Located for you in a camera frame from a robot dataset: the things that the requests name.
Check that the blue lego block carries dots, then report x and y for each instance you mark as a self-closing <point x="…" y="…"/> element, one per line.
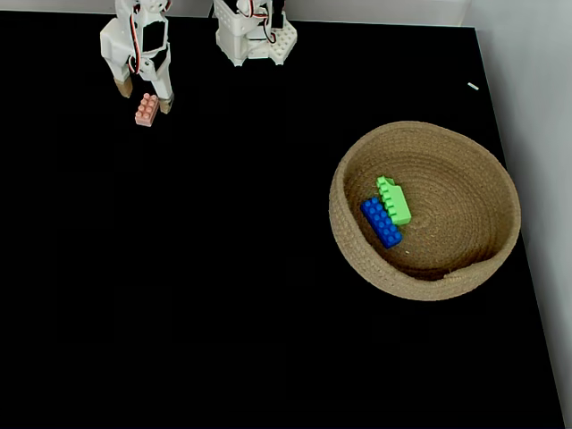
<point x="382" y="223"/>

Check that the small white scrap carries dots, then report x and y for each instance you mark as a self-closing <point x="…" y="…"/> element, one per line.
<point x="473" y="86"/>

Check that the pink lego block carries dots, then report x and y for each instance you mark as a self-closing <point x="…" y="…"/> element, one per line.
<point x="147" y="111"/>

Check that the green lego block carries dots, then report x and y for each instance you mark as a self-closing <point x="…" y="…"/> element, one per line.
<point x="395" y="203"/>

